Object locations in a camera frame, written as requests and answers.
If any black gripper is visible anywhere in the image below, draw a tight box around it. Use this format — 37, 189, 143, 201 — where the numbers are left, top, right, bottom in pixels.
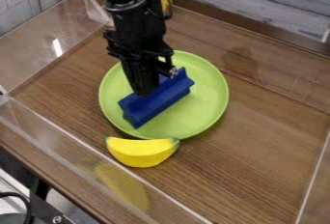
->
104, 0, 177, 97

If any blue foam block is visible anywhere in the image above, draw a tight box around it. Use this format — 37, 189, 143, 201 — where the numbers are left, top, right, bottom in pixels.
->
117, 68, 195, 128

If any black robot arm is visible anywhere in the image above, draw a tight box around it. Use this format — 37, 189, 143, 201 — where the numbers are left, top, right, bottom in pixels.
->
103, 0, 175, 97

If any green plate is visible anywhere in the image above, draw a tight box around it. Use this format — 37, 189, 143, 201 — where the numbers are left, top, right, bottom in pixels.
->
97, 50, 230, 139

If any yellow toy banana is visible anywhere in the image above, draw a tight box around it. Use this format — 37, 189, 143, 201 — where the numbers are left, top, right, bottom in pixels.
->
105, 137, 180, 168

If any black metal table leg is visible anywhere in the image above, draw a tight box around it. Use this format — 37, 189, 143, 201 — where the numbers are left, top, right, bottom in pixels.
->
28, 179, 75, 224

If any clear acrylic tray wall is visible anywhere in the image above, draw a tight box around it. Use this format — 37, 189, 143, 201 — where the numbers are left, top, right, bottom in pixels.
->
0, 0, 330, 224

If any black cable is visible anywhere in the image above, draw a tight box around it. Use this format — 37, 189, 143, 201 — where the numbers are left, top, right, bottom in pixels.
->
0, 191, 33, 224

